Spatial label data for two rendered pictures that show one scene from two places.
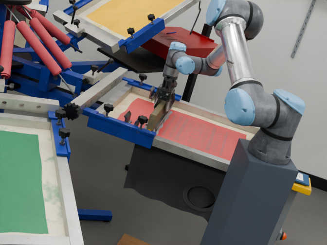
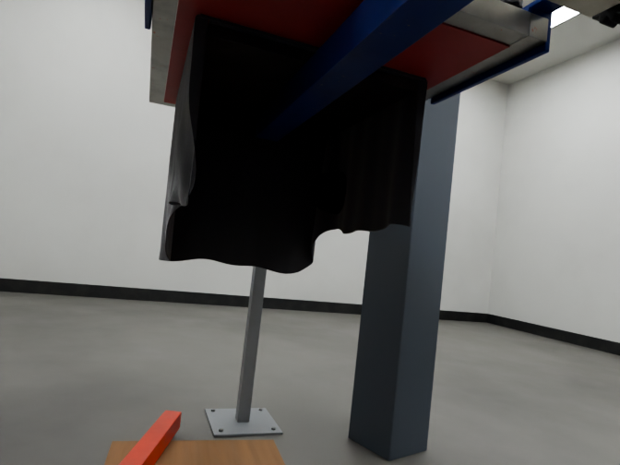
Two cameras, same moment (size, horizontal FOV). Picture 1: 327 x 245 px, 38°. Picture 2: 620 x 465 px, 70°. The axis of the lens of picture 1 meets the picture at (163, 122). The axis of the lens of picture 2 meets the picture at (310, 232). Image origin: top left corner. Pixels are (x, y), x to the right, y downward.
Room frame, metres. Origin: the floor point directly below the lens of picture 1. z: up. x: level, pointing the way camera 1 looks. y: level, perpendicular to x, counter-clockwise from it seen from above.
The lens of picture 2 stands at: (2.53, 0.77, 0.58)
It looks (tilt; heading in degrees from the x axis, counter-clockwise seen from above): 3 degrees up; 242
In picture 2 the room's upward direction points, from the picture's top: 6 degrees clockwise
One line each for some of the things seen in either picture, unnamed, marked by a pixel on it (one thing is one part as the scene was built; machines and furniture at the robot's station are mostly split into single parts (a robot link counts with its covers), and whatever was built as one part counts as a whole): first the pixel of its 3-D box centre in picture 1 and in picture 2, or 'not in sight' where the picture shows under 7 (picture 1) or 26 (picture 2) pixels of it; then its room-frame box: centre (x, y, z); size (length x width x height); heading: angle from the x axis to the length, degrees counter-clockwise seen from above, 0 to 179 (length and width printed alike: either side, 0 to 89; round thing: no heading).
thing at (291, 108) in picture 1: (282, 111); not in sight; (1.56, -0.38, 1.37); 0.13 x 0.12 x 0.14; 115
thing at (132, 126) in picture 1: (121, 128); (472, 62); (1.91, 0.17, 0.97); 0.30 x 0.05 x 0.07; 83
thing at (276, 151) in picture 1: (272, 141); not in sight; (1.57, -0.39, 1.25); 0.15 x 0.15 x 0.10
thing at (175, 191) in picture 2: not in sight; (181, 164); (2.36, -0.19, 0.74); 0.46 x 0.04 x 0.42; 83
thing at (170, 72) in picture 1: (172, 70); not in sight; (2.16, 0.03, 1.22); 0.08 x 0.08 x 0.05
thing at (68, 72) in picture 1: (80, 81); not in sight; (2.23, 0.45, 1.02); 0.17 x 0.06 x 0.05; 83
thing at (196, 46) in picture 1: (175, 42); not in sight; (3.42, 0.08, 1.06); 0.61 x 0.46 x 0.12; 143
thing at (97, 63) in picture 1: (90, 65); not in sight; (2.83, 0.53, 0.91); 1.34 x 0.41 x 0.08; 143
